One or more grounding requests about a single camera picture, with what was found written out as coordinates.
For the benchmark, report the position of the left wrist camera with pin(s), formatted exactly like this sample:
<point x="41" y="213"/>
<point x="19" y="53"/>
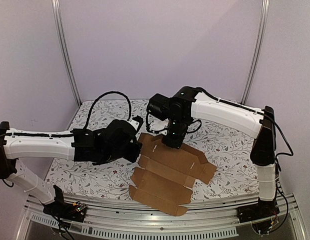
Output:
<point x="136" y="122"/>

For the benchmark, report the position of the brown cardboard box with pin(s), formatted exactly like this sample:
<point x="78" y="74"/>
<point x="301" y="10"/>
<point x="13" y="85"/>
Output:
<point x="165" y="176"/>

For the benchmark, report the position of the aluminium front rail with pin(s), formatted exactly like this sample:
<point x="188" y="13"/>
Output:
<point x="213" y="219"/>

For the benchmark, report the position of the left aluminium frame post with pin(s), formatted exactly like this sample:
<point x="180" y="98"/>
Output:
<point x="64" y="50"/>

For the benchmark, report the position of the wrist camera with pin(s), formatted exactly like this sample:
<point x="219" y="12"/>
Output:
<point x="158" y="106"/>
<point x="136" y="122"/>

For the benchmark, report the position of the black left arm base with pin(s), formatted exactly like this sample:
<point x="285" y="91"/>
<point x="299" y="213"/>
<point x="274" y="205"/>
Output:
<point x="70" y="211"/>

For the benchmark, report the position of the right aluminium frame post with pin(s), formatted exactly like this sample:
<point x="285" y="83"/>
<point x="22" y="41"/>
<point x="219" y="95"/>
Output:
<point x="257" y="50"/>

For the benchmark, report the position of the aluminium frame post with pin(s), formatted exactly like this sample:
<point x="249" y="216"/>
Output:
<point x="64" y="50"/>
<point x="257" y="50"/>

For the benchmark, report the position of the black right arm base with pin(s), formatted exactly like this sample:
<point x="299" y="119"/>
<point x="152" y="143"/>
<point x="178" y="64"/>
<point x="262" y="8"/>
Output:
<point x="256" y="211"/>

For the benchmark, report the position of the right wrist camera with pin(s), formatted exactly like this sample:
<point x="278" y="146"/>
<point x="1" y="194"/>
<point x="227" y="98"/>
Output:
<point x="158" y="106"/>

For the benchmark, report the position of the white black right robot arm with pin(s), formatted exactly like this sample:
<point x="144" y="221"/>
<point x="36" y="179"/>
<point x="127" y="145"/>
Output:
<point x="195" y="103"/>

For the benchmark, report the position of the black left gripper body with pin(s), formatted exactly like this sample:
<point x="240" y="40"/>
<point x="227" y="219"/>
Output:
<point x="131" y="157"/>

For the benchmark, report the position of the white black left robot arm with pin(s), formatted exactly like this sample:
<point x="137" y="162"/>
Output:
<point x="101" y="146"/>

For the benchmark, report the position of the floral patterned table mat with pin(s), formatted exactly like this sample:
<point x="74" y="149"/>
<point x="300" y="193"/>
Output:
<point x="224" y="147"/>

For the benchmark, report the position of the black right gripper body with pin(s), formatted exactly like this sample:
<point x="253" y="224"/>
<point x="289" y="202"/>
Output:
<point x="173" y="142"/>

